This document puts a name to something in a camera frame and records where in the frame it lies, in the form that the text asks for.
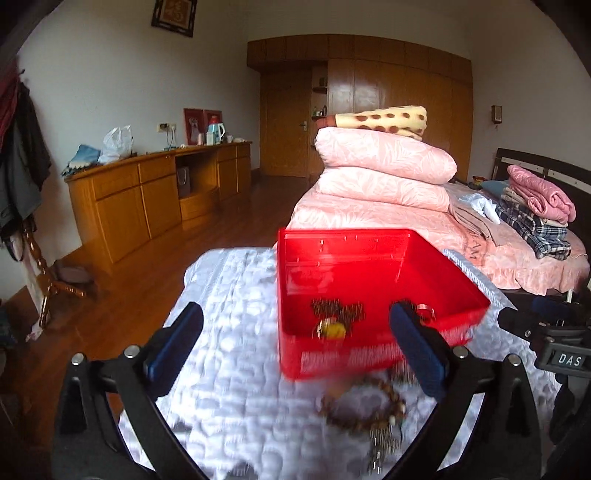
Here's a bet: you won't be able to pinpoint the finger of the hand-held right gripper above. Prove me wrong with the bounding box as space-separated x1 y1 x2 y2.
499 298 578 341

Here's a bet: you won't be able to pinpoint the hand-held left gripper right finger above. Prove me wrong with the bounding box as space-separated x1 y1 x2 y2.
389 302 543 480

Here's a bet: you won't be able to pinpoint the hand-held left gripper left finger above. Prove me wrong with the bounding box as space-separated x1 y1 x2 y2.
54 302 205 480

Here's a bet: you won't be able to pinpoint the tasselled brown bead bracelet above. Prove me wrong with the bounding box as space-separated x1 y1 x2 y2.
318 367 411 474

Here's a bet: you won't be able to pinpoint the amber pendant bead necklace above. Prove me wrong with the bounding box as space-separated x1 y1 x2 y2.
310 298 368 343

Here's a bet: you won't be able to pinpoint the red plastic box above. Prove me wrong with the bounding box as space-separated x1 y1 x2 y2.
276 227 491 381

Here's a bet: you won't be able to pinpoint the white grey quilted bedspread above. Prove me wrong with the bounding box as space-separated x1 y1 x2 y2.
119 247 561 480

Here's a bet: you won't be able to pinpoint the stack of folded plaid clothes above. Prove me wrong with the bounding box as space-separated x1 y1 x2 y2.
496 187 571 260

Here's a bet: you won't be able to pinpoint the beige lettered blanket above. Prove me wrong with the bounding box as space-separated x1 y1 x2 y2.
447 198 504 266

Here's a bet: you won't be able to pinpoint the folded pink fleece blanket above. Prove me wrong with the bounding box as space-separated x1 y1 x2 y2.
507 165 577 223

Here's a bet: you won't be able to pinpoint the white cloth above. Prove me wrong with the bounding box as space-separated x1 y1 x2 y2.
459 193 502 224

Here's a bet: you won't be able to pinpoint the wooden coat rack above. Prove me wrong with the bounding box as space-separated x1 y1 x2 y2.
21 222 88 328

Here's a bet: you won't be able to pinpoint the dark wooden headboard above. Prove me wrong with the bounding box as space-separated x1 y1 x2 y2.
493 148 591 241

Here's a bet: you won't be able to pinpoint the bed with pink cover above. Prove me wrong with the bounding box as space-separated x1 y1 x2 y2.
293 182 591 296

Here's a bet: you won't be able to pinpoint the wooden sideboard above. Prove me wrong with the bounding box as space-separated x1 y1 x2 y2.
65 141 253 275

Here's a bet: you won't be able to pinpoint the folded pink quilt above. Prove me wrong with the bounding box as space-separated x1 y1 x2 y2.
315 127 458 185
316 167 451 213

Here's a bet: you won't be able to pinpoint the blue cloth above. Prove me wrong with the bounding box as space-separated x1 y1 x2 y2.
61 144 101 176

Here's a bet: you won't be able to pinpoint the white plastic bag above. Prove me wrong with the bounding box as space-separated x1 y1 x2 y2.
99 124 134 164

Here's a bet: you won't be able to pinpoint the teal electric kettle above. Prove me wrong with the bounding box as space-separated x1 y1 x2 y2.
206 115 225 145

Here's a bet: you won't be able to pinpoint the yellow brown spotted blanket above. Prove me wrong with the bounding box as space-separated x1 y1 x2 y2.
316 106 428 141

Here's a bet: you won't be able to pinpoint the hanging dark clothes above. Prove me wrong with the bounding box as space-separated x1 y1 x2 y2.
0 69 51 250

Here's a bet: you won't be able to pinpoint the wooden door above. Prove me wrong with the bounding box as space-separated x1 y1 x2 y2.
260 74 314 176

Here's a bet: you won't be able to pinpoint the wooden wardrobe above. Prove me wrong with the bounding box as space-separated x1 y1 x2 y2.
247 37 475 183

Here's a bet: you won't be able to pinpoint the dark framed wall picture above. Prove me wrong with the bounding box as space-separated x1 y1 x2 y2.
151 0 198 38

